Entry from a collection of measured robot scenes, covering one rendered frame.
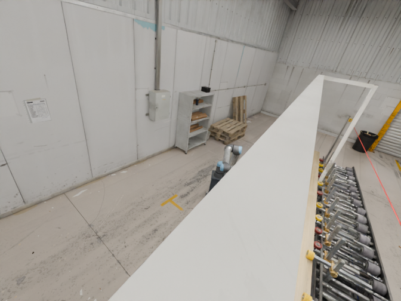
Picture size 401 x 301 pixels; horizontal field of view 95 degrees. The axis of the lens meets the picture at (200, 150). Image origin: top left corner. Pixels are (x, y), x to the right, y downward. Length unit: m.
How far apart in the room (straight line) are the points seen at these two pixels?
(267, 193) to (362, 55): 9.59
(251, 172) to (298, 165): 0.06
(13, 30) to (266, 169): 3.14
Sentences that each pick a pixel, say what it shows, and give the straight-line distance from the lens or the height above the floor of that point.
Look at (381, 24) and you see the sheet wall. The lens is 9.86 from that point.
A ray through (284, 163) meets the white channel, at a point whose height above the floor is 2.46.
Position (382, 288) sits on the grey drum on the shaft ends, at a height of 0.85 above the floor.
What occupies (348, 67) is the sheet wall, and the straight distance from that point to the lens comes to 9.71.
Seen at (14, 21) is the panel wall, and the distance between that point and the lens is 3.21.
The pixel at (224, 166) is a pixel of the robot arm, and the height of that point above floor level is 1.37.
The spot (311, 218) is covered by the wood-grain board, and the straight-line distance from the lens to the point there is 2.84.
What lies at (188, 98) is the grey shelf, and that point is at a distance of 4.51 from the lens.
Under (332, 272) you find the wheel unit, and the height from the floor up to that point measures 0.96.
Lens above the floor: 2.56
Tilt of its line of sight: 29 degrees down
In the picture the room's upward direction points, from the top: 9 degrees clockwise
